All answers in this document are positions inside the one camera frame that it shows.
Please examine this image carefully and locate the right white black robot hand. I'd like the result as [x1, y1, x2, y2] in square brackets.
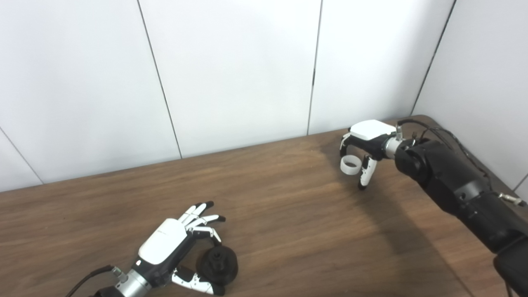
[339, 120, 397, 190]

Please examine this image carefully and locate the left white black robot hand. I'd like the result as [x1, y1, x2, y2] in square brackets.
[134, 201, 226, 296]

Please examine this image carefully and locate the white ring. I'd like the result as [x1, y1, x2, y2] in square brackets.
[340, 154, 363, 175]

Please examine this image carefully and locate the round black part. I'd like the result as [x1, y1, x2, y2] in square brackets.
[196, 245, 239, 285]

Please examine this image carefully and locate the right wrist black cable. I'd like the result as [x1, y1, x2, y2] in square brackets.
[396, 118, 495, 186]

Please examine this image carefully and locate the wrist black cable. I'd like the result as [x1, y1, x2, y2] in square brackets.
[396, 118, 495, 186]
[64, 265, 126, 297]

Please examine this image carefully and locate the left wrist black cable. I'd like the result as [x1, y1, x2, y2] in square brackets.
[64, 265, 126, 297]

